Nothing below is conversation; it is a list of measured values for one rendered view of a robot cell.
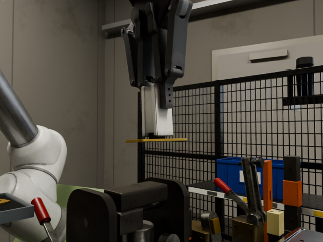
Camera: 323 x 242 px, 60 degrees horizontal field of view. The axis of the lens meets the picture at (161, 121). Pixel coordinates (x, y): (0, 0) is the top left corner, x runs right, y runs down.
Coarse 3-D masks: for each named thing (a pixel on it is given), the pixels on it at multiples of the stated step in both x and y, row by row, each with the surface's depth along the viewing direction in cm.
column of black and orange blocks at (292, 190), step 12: (288, 156) 95; (288, 168) 94; (288, 180) 94; (288, 192) 94; (300, 192) 94; (288, 204) 94; (300, 204) 94; (288, 216) 94; (300, 216) 94; (288, 228) 94
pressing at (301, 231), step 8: (296, 232) 78; (304, 232) 78; (312, 232) 78; (320, 232) 78; (280, 240) 72; (288, 240) 73; (296, 240) 73; (304, 240) 73; (312, 240) 73; (320, 240) 73
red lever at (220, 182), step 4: (216, 180) 80; (220, 180) 80; (216, 184) 80; (220, 184) 79; (224, 184) 79; (220, 188) 79; (224, 188) 78; (228, 188) 78; (224, 192) 78; (228, 192) 77; (232, 192) 77; (232, 196) 76; (236, 196) 76; (236, 200) 75; (240, 200) 75; (240, 204) 75; (244, 204) 74; (244, 208) 74; (248, 212) 73; (260, 216) 72
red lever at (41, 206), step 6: (36, 198) 53; (36, 204) 52; (42, 204) 52; (36, 210) 51; (42, 210) 51; (42, 216) 50; (48, 216) 51; (42, 222) 50; (48, 222) 50; (48, 228) 49; (48, 234) 48; (54, 234) 49; (54, 240) 48
